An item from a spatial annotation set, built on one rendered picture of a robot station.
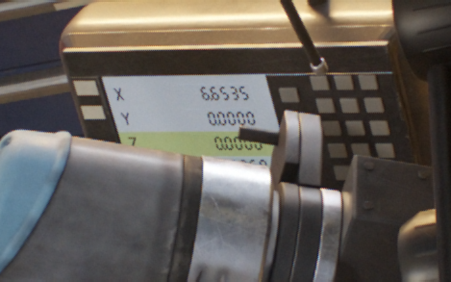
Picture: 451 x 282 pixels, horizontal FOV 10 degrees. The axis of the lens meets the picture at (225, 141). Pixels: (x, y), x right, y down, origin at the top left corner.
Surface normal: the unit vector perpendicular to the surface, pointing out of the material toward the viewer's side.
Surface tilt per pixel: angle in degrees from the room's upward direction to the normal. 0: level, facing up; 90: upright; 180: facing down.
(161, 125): 70
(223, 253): 60
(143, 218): 45
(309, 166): 32
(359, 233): 90
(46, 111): 90
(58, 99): 90
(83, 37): 15
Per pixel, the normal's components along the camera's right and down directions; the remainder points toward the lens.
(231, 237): 0.11, -0.04
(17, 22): -0.11, 0.76
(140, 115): -0.39, 0.51
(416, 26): -0.27, 0.14
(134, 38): -0.42, -0.42
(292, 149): 0.18, -0.65
